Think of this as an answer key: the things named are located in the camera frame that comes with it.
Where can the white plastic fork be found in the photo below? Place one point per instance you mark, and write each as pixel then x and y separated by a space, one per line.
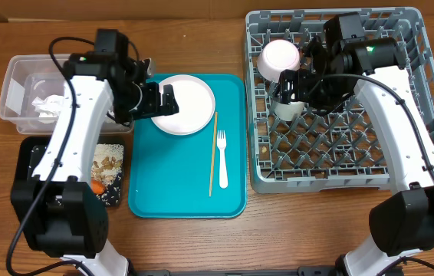
pixel 223 175

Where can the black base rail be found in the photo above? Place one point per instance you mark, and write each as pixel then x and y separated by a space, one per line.
pixel 301 271

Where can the white bowl with food scraps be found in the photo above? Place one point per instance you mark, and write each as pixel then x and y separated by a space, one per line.
pixel 277 56

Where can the small white round cup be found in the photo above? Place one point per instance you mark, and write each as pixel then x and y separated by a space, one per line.
pixel 287 112

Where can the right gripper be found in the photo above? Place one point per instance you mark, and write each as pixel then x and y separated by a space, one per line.
pixel 307 80

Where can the orange carrot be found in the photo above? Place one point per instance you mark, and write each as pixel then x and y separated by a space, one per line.
pixel 98 187

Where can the black plastic tray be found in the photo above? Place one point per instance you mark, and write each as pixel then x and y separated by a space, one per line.
pixel 33 147

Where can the wooden chopstick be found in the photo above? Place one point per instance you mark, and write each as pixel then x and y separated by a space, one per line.
pixel 213 153

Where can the large white plate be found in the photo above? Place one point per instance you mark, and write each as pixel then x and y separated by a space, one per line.
pixel 196 103

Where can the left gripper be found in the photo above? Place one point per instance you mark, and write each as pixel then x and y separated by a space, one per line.
pixel 156 107

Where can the clear plastic bin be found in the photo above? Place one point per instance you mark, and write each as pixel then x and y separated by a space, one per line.
pixel 28 77

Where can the grey dish rack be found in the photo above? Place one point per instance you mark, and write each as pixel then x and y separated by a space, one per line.
pixel 340 150

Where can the teal plastic tray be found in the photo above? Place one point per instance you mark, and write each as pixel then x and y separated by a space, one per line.
pixel 169 174

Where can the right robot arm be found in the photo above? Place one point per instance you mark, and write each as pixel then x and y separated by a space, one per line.
pixel 348 64

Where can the spilled rice and peanuts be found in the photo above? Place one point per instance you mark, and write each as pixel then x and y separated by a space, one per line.
pixel 107 167

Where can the white napkin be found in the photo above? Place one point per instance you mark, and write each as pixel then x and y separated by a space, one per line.
pixel 49 108

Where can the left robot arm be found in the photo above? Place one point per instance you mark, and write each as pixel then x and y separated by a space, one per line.
pixel 57 209

